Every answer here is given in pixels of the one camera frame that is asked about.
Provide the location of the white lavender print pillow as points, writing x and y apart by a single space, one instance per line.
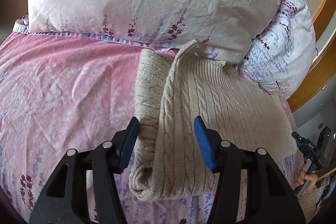
280 57

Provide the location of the right hand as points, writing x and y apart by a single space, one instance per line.
302 178

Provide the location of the pink floral bed sheet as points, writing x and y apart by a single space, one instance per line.
58 93

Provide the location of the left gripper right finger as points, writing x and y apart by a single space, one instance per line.
270 198

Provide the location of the wooden headboard frame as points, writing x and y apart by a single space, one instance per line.
322 68

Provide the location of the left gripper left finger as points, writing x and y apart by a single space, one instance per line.
64 196

